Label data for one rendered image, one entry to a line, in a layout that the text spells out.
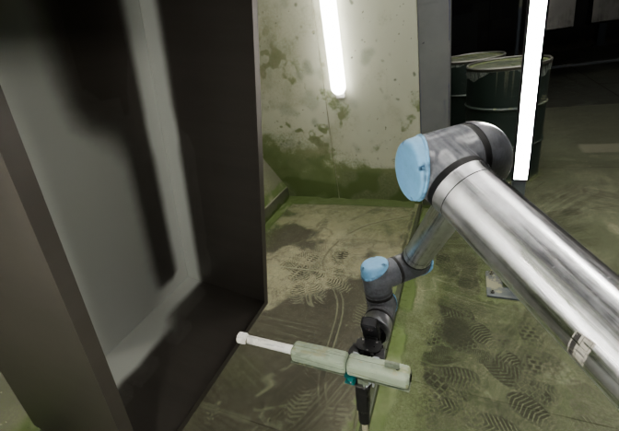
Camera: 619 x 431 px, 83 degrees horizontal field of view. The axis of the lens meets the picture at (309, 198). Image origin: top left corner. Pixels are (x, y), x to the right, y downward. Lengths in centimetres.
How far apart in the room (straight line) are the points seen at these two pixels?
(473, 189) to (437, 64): 187
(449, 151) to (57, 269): 62
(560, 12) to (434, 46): 496
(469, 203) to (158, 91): 90
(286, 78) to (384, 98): 73
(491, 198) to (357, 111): 204
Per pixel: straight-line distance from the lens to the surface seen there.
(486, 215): 58
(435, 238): 100
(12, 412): 181
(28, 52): 94
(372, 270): 112
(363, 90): 252
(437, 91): 245
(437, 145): 65
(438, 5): 241
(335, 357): 98
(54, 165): 99
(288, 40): 266
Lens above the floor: 130
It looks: 25 degrees down
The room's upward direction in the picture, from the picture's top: 10 degrees counter-clockwise
